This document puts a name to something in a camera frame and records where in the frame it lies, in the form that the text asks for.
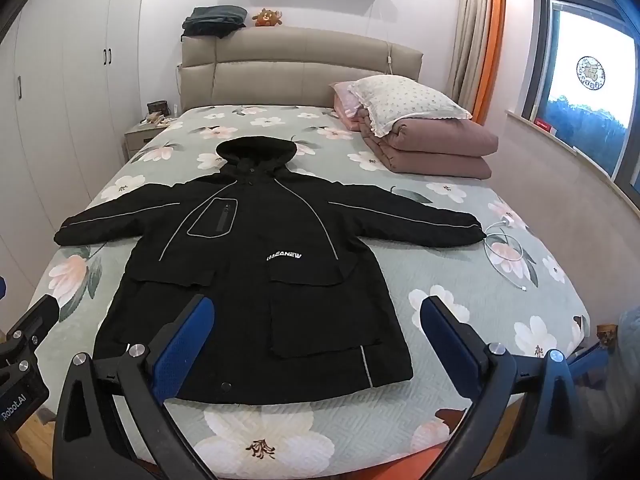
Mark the beige bedside table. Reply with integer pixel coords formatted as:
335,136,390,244
124,119,172,160

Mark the black hooded coat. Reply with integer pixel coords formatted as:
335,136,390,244
54,136,485,405

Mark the beige and orange curtain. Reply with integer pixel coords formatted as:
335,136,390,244
446,0,506,125

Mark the dark green folded blanket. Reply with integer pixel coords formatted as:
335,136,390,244
182,6,247,38

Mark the white dotted pillow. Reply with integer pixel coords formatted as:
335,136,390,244
348,75,472,138

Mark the white charging cable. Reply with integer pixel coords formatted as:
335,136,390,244
482,216,530,293

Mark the floral green bed cover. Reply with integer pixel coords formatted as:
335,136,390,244
38,105,589,479

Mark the folded mauve quilt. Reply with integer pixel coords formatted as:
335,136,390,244
358,110,499,180

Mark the beige upholstered headboard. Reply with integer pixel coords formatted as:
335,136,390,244
178,26,423,112

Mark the white wardrobe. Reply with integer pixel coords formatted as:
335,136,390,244
1,0,141,327

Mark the orange plush toy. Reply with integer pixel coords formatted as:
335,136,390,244
252,9,282,27

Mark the pink pillow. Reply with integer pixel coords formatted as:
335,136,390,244
331,81,361,131

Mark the window with dark frame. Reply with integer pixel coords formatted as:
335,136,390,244
521,0,639,205

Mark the dark box on nightstand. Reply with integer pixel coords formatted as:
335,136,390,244
146,101,170,117

